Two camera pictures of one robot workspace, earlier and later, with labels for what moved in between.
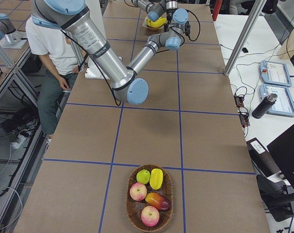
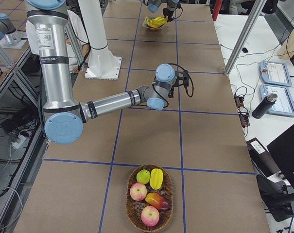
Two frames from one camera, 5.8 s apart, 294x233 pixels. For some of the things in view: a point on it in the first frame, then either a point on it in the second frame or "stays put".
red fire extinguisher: (216, 8) stays put
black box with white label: (261, 158) stays put
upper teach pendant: (275, 74) stays put
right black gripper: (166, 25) → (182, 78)
